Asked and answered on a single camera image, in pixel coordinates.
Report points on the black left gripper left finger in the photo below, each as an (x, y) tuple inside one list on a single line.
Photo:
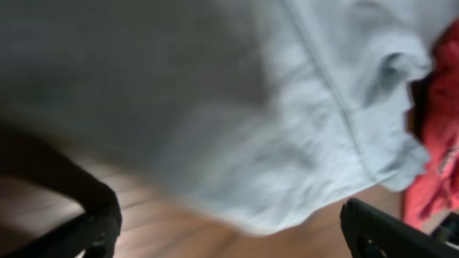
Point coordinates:
[(34, 160)]

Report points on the light blue t-shirt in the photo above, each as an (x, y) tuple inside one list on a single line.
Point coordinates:
[(256, 113)]

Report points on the red printed t-shirt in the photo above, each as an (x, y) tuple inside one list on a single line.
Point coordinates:
[(437, 188)]

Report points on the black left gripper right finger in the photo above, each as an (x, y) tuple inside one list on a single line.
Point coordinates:
[(370, 232)]

